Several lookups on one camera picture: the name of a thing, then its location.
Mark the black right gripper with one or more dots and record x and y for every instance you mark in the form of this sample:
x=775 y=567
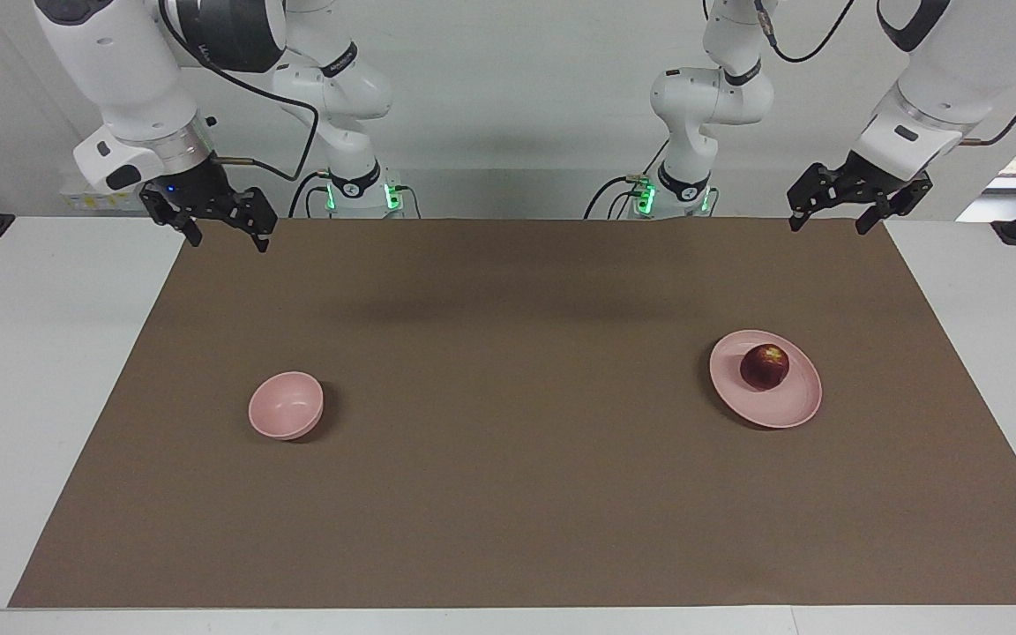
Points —
x=199 y=190

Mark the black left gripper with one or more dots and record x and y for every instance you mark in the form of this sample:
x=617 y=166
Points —
x=865 y=181

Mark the dark red apple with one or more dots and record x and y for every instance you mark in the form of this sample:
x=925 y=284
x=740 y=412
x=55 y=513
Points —
x=765 y=366

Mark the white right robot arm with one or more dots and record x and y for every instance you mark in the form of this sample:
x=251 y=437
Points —
x=111 y=70

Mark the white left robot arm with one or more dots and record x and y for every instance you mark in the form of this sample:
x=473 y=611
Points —
x=958 y=79

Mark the pink bowl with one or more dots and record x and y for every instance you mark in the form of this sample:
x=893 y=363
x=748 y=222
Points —
x=286 y=406

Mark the pink plate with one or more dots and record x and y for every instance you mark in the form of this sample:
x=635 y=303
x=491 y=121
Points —
x=781 y=406

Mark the white power strip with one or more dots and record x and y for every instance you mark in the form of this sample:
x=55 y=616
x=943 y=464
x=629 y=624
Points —
x=89 y=201

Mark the brown table mat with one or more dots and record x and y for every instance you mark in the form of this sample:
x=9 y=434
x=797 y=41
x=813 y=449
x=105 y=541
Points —
x=508 y=485

